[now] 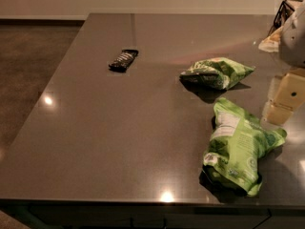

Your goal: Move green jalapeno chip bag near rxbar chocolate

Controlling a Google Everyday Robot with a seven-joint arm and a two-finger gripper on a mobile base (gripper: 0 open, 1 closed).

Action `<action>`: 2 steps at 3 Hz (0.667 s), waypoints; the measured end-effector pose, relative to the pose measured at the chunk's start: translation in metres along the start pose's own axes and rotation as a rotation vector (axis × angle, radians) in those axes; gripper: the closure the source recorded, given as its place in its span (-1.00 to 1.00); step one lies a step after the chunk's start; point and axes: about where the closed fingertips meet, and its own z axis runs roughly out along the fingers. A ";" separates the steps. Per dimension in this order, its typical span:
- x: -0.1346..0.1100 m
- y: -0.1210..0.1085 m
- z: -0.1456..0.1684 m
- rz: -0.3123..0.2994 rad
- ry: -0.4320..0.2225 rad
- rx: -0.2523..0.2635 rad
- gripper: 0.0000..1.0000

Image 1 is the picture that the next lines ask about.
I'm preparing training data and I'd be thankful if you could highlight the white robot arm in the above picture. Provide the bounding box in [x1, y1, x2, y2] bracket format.
[258, 0, 305, 126]

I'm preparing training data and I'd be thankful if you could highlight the black wire basket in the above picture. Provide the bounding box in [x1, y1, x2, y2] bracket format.
[269, 0, 303, 35]

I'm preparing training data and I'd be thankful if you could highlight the green jalapeno chip bag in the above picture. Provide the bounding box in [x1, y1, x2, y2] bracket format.
[180, 57, 254, 90]

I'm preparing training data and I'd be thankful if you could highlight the light green snack bag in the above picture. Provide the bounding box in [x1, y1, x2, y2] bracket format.
[202, 97, 287, 197]

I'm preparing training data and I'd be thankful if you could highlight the black rxbar chocolate bar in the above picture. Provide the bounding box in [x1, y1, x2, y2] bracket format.
[109, 49, 138, 73]

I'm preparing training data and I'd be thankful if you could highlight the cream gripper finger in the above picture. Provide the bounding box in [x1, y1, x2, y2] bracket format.
[262, 68, 305, 125]

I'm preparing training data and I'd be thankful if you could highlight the white crumpled packet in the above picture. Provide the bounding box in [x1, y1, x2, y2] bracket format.
[258, 27, 282, 52]

